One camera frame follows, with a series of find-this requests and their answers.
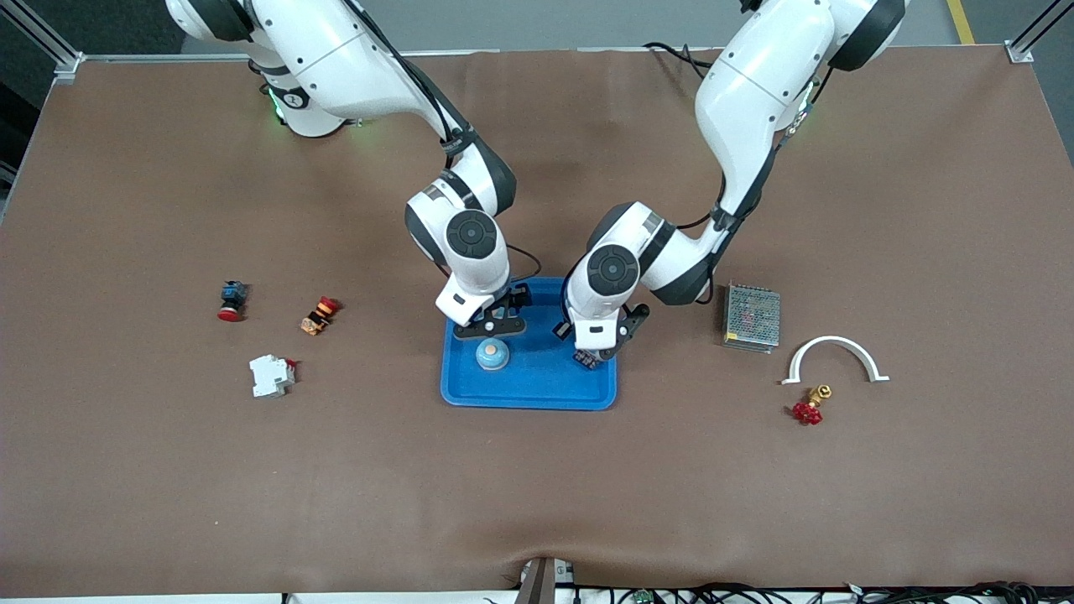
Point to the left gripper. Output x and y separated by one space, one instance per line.
585 358

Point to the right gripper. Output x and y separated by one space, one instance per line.
518 296

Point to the black capacitor with print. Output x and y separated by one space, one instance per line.
586 361

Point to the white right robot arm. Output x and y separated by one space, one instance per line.
336 59

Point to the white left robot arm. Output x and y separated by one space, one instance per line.
755 92

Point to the blue plastic tray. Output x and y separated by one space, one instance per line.
537 386

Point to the metal mesh power supply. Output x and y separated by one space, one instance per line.
752 319

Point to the brown table cover mat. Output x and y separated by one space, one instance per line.
537 486

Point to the white arch pipe clamp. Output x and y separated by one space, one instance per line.
832 340

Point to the white circuit breaker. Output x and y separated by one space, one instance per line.
270 377

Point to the red and blue push button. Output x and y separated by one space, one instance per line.
232 300

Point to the yellow and red button switch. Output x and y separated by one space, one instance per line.
319 316

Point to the metal bracket at table edge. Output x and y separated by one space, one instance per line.
541 580

